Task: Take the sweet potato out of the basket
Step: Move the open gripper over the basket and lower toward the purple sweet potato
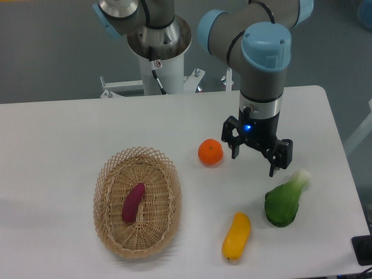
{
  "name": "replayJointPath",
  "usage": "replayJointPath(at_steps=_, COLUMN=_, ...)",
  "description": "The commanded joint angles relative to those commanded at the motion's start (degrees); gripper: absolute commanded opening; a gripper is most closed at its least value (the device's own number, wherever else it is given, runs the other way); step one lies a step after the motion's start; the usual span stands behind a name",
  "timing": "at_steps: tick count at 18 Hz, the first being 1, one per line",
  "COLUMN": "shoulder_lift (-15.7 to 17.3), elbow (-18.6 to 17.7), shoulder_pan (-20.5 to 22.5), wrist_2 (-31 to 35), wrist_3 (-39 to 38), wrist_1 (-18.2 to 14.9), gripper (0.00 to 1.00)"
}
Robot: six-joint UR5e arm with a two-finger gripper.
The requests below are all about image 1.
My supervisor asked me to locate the blue object in corner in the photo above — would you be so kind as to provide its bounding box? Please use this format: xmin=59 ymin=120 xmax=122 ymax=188
xmin=357 ymin=0 xmax=372 ymax=31

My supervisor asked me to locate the white table leg frame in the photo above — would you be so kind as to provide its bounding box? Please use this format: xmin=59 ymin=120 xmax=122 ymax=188
xmin=344 ymin=99 xmax=372 ymax=156

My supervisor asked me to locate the yellow mango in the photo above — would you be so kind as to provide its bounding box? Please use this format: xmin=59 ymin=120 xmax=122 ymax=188
xmin=221 ymin=212 xmax=251 ymax=260

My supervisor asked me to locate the oval woven wicker basket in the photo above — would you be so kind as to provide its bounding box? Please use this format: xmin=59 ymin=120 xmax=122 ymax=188
xmin=93 ymin=147 xmax=181 ymax=259

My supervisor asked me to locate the black device at table edge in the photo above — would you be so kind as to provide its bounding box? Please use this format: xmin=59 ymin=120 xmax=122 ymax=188
xmin=351 ymin=235 xmax=371 ymax=266

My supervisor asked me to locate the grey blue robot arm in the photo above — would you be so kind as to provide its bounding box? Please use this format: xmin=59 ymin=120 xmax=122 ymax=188
xmin=92 ymin=1 xmax=313 ymax=174

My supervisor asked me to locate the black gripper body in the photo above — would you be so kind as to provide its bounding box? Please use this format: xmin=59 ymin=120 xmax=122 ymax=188
xmin=233 ymin=111 xmax=280 ymax=151

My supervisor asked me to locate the green bok choy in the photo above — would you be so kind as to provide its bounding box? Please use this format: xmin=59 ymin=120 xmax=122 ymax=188
xmin=264 ymin=169 xmax=311 ymax=227

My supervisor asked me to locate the orange tangerine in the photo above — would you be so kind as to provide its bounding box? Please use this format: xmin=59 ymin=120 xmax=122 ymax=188
xmin=198 ymin=138 xmax=223 ymax=166

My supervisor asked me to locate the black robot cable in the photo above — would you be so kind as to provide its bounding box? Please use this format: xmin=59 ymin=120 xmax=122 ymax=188
xmin=148 ymin=46 xmax=167 ymax=95

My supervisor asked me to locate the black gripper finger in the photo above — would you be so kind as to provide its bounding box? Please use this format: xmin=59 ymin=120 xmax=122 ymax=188
xmin=221 ymin=116 xmax=244 ymax=159
xmin=262 ymin=139 xmax=293 ymax=177

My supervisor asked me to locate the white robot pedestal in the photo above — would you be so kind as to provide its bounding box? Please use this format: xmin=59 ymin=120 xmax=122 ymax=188
xmin=100 ymin=52 xmax=205 ymax=98

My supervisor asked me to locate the purple sweet potato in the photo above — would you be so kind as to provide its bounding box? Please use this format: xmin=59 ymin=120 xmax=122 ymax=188
xmin=121 ymin=183 xmax=146 ymax=223

